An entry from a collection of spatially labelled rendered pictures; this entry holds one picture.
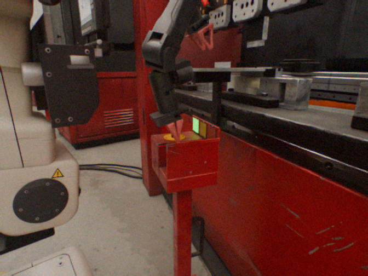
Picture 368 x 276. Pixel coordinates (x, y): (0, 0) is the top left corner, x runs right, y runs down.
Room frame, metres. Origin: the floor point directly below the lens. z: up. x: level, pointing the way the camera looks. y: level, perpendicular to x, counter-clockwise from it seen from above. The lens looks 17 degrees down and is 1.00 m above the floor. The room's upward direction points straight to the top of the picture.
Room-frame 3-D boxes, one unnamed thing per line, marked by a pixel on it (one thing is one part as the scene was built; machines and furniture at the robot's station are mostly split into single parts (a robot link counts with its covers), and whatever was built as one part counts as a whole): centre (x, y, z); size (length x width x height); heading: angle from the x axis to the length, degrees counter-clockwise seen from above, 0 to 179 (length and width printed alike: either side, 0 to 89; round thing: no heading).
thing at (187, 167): (0.70, 0.01, 0.75); 0.20 x 0.16 x 0.18; 20
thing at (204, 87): (1.46, -0.06, 0.92); 0.50 x 0.06 x 0.10; 22
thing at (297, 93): (0.90, -0.29, 0.92); 0.39 x 0.06 x 0.10; 22
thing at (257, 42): (0.95, -0.27, 1.13); 0.10 x 0.02 x 0.10; 22
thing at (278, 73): (0.91, -0.29, 0.98); 0.20 x 0.03 x 0.03; 22
